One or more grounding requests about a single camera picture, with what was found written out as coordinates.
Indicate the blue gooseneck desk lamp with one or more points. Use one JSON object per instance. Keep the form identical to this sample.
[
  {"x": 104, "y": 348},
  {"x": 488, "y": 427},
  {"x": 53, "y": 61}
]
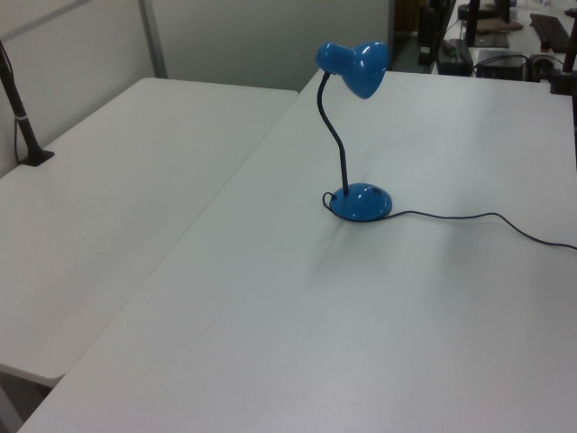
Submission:
[{"x": 363, "y": 205}]

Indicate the black power box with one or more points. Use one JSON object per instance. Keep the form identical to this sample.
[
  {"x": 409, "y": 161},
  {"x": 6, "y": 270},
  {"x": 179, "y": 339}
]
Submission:
[{"x": 455, "y": 58}]

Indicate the grey partition frame post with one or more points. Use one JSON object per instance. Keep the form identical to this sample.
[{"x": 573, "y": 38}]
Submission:
[{"x": 153, "y": 40}]

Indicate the black clamped camera stand pole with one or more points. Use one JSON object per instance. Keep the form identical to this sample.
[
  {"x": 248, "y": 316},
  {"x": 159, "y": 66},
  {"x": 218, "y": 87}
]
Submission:
[{"x": 24, "y": 126}]

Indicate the black clamp mount with pole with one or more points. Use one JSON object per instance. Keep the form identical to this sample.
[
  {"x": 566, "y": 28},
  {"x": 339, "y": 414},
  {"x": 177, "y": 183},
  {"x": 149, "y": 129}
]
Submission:
[{"x": 562, "y": 81}]

